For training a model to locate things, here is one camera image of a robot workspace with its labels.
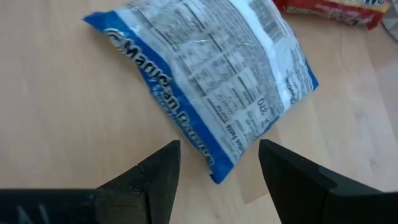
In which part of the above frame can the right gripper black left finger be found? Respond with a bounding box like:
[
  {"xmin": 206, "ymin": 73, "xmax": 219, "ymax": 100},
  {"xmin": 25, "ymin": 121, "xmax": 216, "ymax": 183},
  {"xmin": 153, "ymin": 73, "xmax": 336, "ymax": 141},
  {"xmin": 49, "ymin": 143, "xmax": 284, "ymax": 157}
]
[{"xmin": 0, "ymin": 139, "xmax": 182, "ymax": 224}]

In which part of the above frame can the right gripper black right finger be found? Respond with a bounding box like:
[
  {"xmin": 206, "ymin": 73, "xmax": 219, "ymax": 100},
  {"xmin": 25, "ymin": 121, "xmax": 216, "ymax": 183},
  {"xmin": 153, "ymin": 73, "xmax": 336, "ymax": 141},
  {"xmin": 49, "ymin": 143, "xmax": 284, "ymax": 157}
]
[{"xmin": 258, "ymin": 139, "xmax": 398, "ymax": 224}]

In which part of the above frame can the blue ramen pack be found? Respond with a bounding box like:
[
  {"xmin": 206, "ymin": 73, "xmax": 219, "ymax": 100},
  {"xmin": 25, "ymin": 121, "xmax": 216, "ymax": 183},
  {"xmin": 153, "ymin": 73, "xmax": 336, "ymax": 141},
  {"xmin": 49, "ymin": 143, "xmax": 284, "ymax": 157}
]
[{"xmin": 82, "ymin": 0, "xmax": 320, "ymax": 185}]

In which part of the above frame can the red roast beef ramen pack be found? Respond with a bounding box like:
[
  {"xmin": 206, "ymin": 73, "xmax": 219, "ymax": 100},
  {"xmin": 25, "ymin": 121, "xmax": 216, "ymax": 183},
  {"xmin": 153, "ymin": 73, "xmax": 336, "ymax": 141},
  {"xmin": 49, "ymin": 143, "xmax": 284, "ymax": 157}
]
[{"xmin": 272, "ymin": 0, "xmax": 391, "ymax": 30}]

